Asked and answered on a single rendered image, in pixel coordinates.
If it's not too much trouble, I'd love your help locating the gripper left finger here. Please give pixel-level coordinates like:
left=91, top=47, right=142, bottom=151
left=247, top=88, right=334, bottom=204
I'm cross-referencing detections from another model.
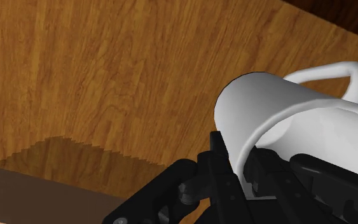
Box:
left=101, top=130, right=254, bottom=224

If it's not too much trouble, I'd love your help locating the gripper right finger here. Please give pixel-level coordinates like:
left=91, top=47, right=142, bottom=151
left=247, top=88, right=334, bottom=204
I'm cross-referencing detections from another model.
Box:
left=243, top=146, right=358, bottom=224

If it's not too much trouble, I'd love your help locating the white mug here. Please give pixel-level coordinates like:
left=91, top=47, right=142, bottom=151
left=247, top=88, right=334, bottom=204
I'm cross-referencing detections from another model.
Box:
left=213, top=60, right=358, bottom=199

